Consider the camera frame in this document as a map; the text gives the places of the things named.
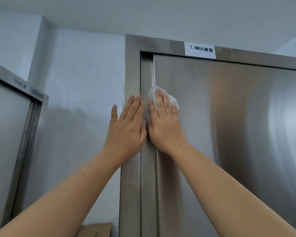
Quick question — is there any person's left hand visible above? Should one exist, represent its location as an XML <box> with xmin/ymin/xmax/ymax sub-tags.
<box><xmin>102</xmin><ymin>94</ymin><xmax>148</xmax><ymax>170</ymax></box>

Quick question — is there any person's right hand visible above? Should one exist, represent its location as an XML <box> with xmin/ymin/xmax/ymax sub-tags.
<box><xmin>146</xmin><ymin>89</ymin><xmax>191</xmax><ymax>157</ymax></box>

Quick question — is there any white cleaning wipe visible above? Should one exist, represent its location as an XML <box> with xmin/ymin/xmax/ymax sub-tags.
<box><xmin>143</xmin><ymin>84</ymin><xmax>181</xmax><ymax>121</ymax></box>

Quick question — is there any person's left forearm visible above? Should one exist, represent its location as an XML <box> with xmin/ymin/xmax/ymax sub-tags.
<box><xmin>0</xmin><ymin>148</ymin><xmax>122</xmax><ymax>237</ymax></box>

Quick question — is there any person's right forearm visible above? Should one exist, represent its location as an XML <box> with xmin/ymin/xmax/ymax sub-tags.
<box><xmin>171</xmin><ymin>143</ymin><xmax>296</xmax><ymax>237</ymax></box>

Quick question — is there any white paper label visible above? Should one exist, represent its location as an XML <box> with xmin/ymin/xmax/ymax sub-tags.
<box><xmin>184</xmin><ymin>42</ymin><xmax>216</xmax><ymax>59</ymax></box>

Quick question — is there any large stainless steel cabinet door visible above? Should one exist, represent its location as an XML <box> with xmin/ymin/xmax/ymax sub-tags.
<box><xmin>153</xmin><ymin>54</ymin><xmax>296</xmax><ymax>237</ymax></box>

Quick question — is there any clear label with grey print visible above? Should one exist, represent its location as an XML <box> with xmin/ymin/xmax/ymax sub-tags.
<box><xmin>13</xmin><ymin>79</ymin><xmax>27</xmax><ymax>90</ymax></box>

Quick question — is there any brown cardboard box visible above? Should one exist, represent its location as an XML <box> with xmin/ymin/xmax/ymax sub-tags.
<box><xmin>76</xmin><ymin>222</ymin><xmax>113</xmax><ymax>237</ymax></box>

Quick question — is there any small stainless steel cabinet door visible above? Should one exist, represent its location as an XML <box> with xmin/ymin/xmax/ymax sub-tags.
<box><xmin>0</xmin><ymin>76</ymin><xmax>36</xmax><ymax>235</ymax></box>

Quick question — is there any large stainless steel cabinet frame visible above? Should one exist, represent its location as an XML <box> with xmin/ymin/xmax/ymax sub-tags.
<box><xmin>118</xmin><ymin>34</ymin><xmax>296</xmax><ymax>237</ymax></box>

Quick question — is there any small stainless steel cabinet frame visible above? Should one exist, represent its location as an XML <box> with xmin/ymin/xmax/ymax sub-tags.
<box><xmin>0</xmin><ymin>59</ymin><xmax>49</xmax><ymax>235</ymax></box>

